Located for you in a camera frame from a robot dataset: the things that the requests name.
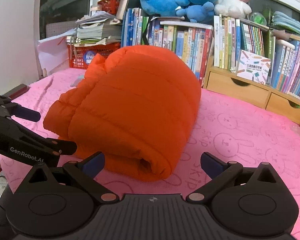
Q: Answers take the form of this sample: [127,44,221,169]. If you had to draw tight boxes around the plain red plastic crate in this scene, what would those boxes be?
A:
[97,0,122,15]

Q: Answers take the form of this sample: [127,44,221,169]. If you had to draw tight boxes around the red crate with blue sticker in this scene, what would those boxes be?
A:
[67,42,122,69]

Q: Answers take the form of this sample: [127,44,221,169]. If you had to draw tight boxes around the white box with colourful print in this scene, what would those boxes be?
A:
[236,49,272,85]

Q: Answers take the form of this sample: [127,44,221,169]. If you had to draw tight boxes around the wooden drawer organizer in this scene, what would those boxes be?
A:
[202,56,300,127]

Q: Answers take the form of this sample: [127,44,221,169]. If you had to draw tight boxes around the grey perforated board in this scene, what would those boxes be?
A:
[45,21,78,40]

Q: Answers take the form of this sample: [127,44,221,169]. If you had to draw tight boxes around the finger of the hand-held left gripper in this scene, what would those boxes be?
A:
[0,94,42,123]
[0,115,78,156]

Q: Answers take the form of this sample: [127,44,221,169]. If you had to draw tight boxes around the orange puffer jacket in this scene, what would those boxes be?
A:
[43,45,202,182]

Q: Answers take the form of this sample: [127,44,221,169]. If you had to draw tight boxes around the stack of teal folders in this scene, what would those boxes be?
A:
[271,11,300,39]

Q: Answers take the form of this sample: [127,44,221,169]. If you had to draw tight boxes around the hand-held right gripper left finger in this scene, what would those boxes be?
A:
[27,151,120,203]

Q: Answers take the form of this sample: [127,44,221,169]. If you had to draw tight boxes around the stack of magazines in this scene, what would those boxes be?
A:
[66,11,123,47]

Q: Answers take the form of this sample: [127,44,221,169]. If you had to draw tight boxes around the row of books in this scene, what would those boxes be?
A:
[121,7,300,105]

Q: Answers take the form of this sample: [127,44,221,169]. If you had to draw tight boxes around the brown hardcover book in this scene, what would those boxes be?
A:
[115,0,140,20]

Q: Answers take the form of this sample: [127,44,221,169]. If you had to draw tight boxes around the green round toy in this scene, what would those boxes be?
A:
[250,12,268,25]

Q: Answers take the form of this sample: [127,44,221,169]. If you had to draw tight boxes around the pink rabbit print blanket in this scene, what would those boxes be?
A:
[0,67,300,240]

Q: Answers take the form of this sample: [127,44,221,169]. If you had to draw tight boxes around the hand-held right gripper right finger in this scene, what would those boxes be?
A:
[186,152,283,203]

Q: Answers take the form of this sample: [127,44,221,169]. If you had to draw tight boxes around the small grey-green toy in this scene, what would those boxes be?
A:
[70,74,86,88]

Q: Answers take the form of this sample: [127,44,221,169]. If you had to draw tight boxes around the white paper sheets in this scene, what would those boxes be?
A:
[37,29,77,73]

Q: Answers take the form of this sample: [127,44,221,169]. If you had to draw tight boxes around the dark red notebook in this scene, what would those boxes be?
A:
[2,84,30,100]

